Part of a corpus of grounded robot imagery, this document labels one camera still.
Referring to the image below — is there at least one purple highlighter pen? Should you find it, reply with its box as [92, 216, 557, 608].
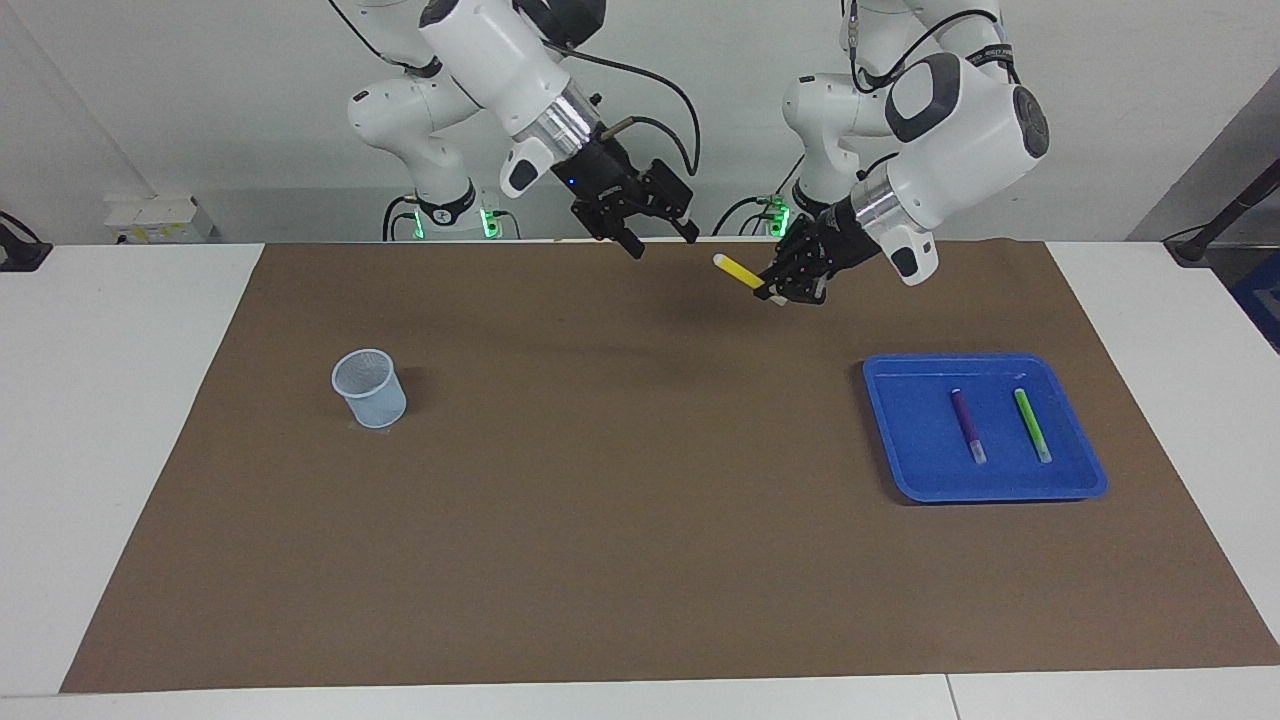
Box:
[950, 388, 988, 465]

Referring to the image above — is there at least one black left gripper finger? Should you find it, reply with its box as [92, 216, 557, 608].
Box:
[775, 265, 829, 306]
[755, 228, 816, 299]

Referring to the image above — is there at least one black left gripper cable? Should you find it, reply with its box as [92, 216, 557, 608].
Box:
[845, 0, 1011, 181]

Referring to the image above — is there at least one yellow highlighter pen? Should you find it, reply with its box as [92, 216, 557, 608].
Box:
[712, 253, 769, 291]

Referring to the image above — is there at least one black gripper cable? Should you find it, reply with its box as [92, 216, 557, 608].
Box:
[845, 0, 1011, 181]
[540, 40, 701, 176]

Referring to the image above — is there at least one brown table mat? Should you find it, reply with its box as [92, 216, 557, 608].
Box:
[60, 238, 1280, 694]

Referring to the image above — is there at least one black left base cable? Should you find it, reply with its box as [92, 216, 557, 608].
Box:
[712, 150, 801, 238]

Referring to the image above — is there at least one black stand pole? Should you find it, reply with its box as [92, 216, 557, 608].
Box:
[1165, 160, 1280, 266]

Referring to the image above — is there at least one black table clamp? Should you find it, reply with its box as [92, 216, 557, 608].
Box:
[0, 210, 53, 273]

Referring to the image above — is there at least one blue box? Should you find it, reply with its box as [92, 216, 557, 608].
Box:
[1230, 250, 1280, 353]

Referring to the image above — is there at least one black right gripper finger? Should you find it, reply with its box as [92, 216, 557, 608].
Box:
[640, 158, 701, 245]
[590, 200, 648, 261]

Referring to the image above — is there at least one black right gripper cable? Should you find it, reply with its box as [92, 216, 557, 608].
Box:
[540, 40, 701, 176]

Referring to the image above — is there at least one blue plastic tray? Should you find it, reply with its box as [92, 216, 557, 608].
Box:
[862, 352, 1109, 504]

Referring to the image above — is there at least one green highlighter pen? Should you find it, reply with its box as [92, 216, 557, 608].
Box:
[1013, 388, 1053, 464]

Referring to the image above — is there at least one translucent plastic cup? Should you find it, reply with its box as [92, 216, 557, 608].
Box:
[331, 348, 408, 430]

